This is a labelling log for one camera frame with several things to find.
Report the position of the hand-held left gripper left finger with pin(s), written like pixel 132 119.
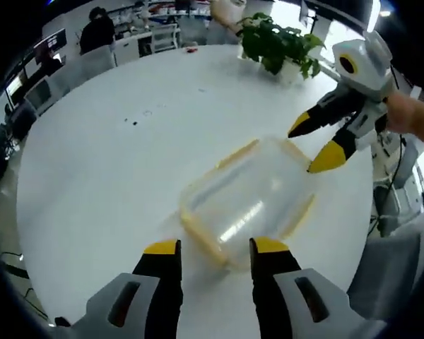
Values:
pixel 155 282

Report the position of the grey mesh office chair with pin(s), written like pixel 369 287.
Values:
pixel 392 268

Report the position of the clear plastic container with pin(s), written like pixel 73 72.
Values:
pixel 244 197

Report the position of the dark computer monitor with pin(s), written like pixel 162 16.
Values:
pixel 51 46

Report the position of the small red object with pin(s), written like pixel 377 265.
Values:
pixel 191 50

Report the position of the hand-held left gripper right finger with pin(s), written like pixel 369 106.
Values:
pixel 272 282

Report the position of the green potted plant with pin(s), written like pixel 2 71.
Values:
pixel 275 42

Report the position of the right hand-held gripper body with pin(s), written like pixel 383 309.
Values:
pixel 369 67

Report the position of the person's right hand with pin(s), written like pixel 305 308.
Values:
pixel 406 113

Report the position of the white chair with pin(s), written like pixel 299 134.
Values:
pixel 99 60

